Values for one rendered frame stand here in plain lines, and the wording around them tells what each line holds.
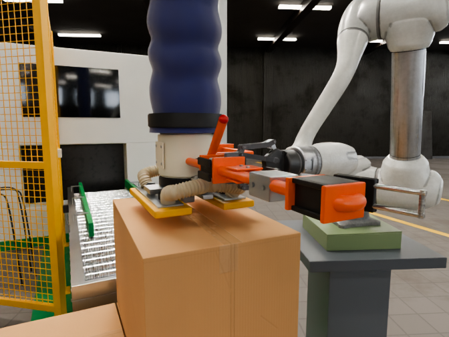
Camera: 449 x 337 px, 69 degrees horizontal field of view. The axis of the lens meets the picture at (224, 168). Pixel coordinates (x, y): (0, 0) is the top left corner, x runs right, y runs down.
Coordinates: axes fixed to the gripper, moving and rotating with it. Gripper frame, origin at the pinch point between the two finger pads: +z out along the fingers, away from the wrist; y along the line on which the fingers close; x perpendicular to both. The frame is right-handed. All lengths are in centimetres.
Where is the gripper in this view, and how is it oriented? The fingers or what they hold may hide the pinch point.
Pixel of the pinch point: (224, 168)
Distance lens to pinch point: 77.5
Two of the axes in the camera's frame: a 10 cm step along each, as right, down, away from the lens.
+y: 0.1, 9.9, 1.3
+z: -8.9, 0.7, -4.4
